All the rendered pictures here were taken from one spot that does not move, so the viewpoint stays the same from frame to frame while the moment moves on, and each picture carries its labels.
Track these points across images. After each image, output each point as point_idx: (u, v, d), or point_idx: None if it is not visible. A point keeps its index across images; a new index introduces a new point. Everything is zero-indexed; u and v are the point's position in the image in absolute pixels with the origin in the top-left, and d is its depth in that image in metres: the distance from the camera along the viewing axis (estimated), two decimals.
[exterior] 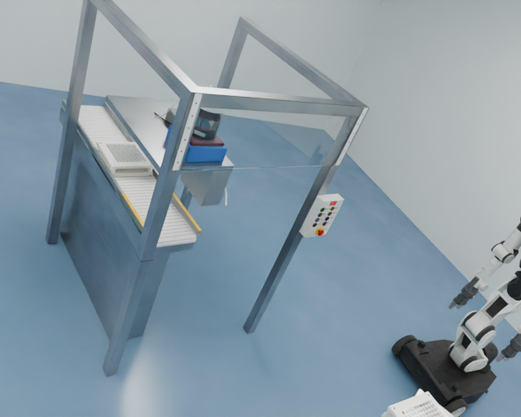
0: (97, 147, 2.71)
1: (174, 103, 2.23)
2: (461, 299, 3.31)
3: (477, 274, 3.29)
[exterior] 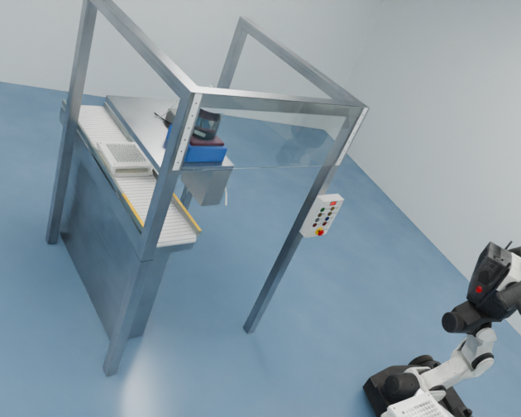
0: (97, 147, 2.71)
1: (174, 103, 2.23)
2: None
3: None
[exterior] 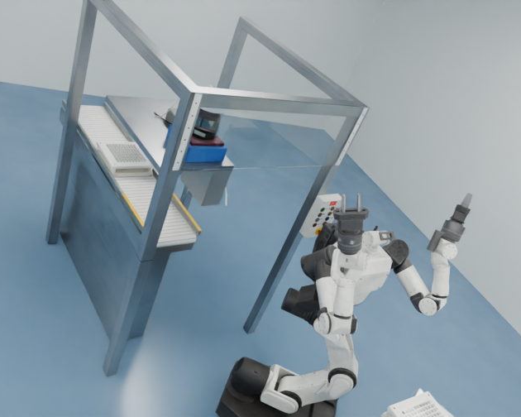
0: (97, 147, 2.71)
1: (174, 103, 2.23)
2: (363, 222, 1.73)
3: (338, 266, 1.83)
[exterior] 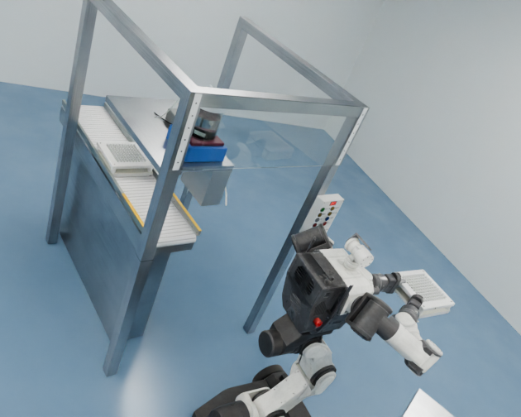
0: (97, 147, 2.71)
1: (174, 103, 2.23)
2: None
3: None
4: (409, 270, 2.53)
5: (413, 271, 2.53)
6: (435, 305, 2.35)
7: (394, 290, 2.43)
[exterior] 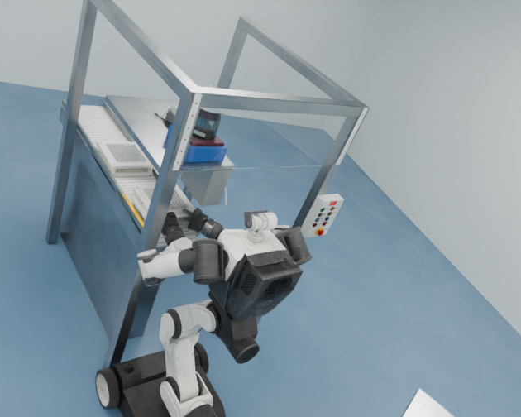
0: (97, 147, 2.71)
1: (174, 103, 2.23)
2: None
3: None
4: (141, 199, 2.35)
5: (142, 196, 2.36)
6: (188, 201, 2.47)
7: None
